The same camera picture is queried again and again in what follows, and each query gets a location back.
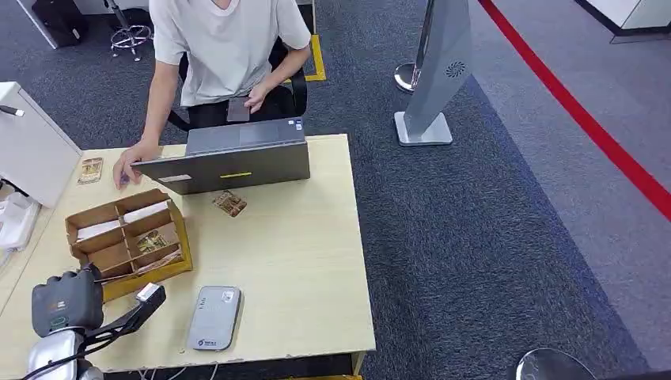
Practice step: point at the white counter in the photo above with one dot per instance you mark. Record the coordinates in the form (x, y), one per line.
(637, 13)

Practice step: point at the dark smartphone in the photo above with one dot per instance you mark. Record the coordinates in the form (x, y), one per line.
(238, 110)

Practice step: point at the grey laptop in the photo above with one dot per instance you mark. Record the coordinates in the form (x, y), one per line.
(236, 165)

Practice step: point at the grey card reader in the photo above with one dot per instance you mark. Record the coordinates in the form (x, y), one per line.
(214, 319)

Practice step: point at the white partition edge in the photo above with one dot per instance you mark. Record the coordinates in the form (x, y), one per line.
(36, 23)

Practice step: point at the black bag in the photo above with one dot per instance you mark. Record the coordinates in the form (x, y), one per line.
(58, 22)

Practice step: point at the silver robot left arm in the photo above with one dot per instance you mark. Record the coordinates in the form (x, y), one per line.
(52, 354)

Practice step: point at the person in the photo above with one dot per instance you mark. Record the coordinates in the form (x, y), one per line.
(230, 47)

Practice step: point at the white plastic bag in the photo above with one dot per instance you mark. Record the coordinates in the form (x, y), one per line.
(15, 223)

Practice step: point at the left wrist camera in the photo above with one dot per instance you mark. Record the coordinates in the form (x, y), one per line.
(149, 292)

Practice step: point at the wooden card box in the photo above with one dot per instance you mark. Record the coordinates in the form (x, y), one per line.
(173, 270)

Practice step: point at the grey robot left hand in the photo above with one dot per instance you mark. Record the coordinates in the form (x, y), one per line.
(65, 304)

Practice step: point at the grey kiosk stand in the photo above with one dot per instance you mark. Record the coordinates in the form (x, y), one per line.
(437, 68)

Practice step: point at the white card stack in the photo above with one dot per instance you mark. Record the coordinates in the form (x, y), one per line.
(145, 212)
(98, 230)

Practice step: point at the white cabinet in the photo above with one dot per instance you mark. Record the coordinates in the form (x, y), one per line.
(31, 152)

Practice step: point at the chrome stanchion base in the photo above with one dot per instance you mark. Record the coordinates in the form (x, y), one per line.
(550, 367)

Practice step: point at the gold card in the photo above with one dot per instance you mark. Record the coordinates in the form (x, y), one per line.
(90, 171)
(152, 242)
(229, 203)
(165, 260)

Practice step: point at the chrome stanchion post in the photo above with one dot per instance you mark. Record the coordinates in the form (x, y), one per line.
(407, 76)

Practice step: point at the person's left hand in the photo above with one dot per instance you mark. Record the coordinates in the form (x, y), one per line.
(257, 97)

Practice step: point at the person's right hand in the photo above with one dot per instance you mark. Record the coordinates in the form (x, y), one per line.
(137, 157)

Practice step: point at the yellow floor tape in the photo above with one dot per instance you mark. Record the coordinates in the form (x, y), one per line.
(318, 57)

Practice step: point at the chrome stool base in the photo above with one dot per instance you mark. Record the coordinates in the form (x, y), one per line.
(130, 38)

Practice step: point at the black office chair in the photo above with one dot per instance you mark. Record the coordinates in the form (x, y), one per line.
(299, 92)

